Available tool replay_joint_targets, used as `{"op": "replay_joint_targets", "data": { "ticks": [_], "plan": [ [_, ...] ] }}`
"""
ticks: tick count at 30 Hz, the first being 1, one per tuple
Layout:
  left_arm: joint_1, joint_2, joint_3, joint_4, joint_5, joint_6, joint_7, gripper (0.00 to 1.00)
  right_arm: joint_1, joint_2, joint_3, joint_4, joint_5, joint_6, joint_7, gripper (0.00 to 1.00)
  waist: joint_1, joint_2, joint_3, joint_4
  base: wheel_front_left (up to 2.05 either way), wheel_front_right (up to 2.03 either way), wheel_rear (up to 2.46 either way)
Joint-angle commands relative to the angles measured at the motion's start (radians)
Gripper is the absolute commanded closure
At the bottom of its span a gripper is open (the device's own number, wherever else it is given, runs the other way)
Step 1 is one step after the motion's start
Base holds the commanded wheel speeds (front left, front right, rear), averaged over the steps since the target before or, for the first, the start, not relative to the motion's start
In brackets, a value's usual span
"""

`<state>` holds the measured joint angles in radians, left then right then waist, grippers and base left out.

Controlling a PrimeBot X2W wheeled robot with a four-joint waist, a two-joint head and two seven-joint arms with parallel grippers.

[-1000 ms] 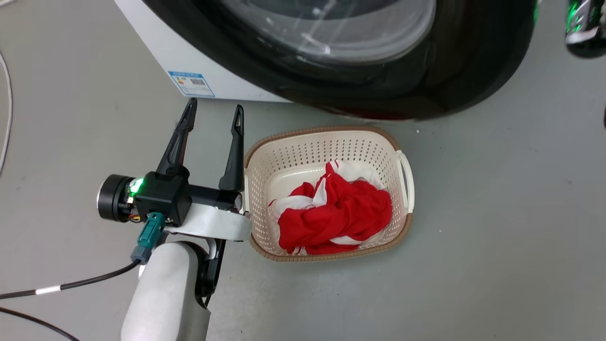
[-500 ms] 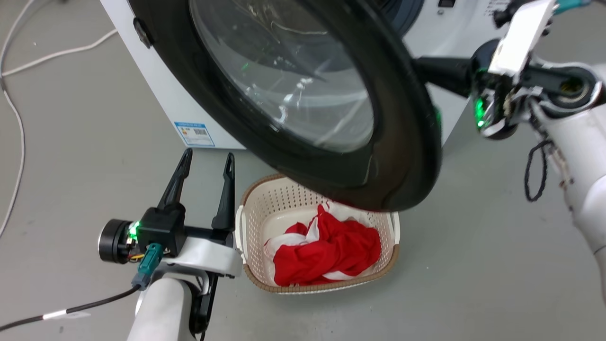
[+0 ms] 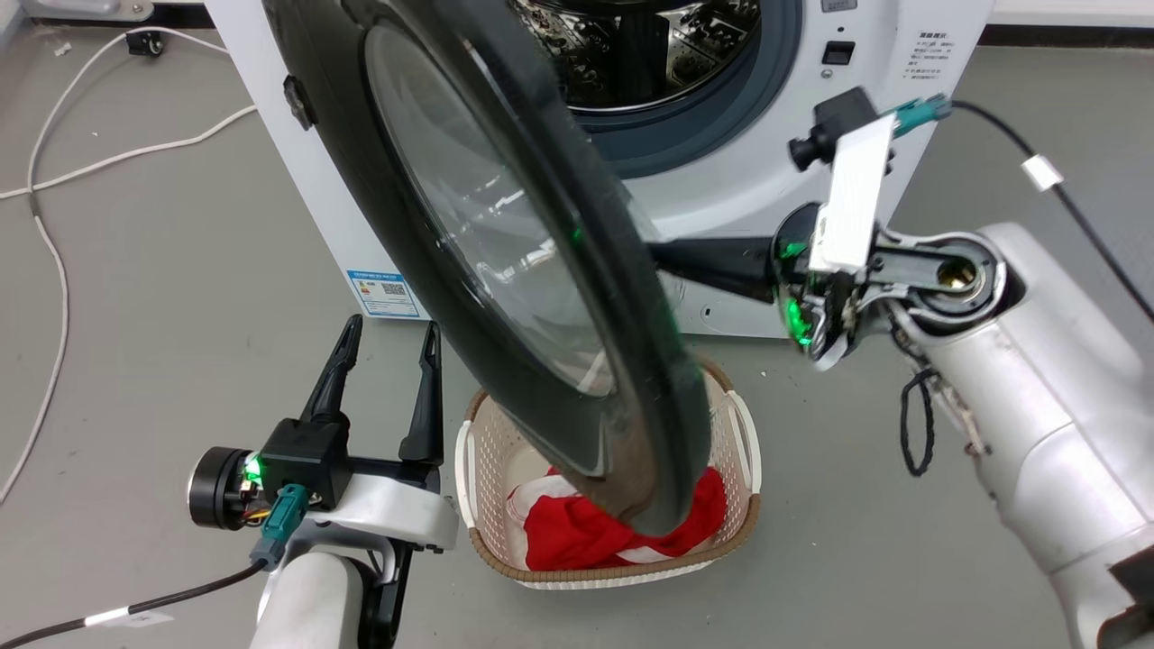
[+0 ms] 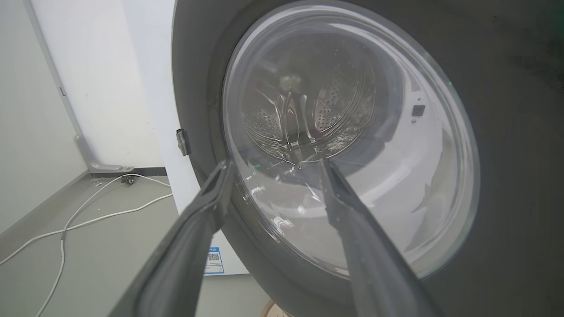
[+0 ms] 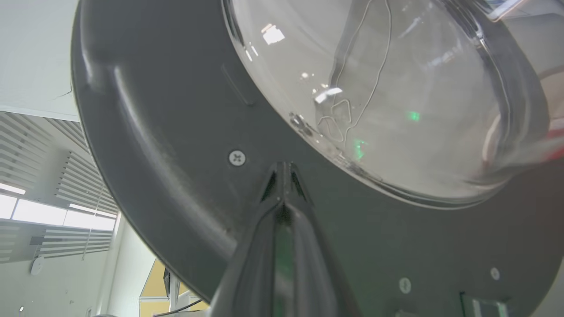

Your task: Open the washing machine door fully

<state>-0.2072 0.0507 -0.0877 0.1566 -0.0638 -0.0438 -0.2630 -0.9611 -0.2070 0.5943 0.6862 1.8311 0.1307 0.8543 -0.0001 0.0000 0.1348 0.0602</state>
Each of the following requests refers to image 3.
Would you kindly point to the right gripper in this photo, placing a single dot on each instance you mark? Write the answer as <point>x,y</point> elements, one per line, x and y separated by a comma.
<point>793,288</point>

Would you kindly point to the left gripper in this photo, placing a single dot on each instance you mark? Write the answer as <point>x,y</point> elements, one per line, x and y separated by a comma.
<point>397,509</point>

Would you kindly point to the black round glass washer door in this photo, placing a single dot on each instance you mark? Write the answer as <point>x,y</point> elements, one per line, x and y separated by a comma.
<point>469,225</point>

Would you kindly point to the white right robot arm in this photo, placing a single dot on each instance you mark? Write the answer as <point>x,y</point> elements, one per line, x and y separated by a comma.
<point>1037,388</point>

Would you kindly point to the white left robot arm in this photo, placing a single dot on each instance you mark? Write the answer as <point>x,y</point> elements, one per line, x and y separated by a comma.
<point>311,604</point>

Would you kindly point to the white front-load washing machine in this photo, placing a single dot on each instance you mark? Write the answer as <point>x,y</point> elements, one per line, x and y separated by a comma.
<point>775,194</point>

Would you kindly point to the grey rubber door gasket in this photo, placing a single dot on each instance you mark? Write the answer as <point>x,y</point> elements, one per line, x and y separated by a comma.
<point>721,126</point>

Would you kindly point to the steel washing machine drum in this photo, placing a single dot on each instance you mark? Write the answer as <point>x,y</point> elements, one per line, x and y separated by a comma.
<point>649,54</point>

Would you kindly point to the black door latch socket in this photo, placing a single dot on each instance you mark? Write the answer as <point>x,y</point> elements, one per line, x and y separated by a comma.
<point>838,52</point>

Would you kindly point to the blue energy label sticker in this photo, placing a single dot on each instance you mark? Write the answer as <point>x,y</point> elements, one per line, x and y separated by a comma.
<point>383,293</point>

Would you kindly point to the white woven plastic laundry basket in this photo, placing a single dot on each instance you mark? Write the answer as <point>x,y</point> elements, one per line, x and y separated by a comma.
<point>744,487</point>

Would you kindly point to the red and white garment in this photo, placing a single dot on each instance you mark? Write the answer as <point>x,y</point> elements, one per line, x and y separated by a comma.
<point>577,536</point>

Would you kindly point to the printed instruction label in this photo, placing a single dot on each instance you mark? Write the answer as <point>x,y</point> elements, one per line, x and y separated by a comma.
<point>929,59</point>

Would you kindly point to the black caster wheel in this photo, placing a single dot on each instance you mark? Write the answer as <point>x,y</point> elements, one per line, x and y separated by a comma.
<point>144,41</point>

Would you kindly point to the grey metal equipment base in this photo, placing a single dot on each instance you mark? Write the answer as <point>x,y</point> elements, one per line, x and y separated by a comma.
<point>86,9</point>

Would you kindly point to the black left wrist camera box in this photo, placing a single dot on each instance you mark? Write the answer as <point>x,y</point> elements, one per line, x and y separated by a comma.
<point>302,455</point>

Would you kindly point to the white right camera bracket plate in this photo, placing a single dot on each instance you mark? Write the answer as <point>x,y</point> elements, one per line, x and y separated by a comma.
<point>852,203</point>

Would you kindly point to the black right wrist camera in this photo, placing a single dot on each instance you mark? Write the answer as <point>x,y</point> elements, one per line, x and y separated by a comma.
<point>834,122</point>

